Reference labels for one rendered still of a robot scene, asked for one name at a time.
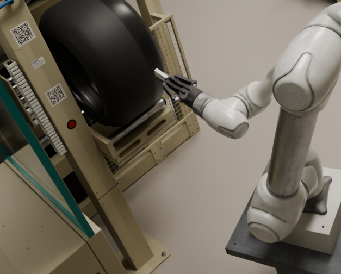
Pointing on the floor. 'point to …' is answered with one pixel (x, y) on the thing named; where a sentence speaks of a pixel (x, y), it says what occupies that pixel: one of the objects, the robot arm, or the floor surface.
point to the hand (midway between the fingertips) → (161, 75)
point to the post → (61, 123)
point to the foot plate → (160, 253)
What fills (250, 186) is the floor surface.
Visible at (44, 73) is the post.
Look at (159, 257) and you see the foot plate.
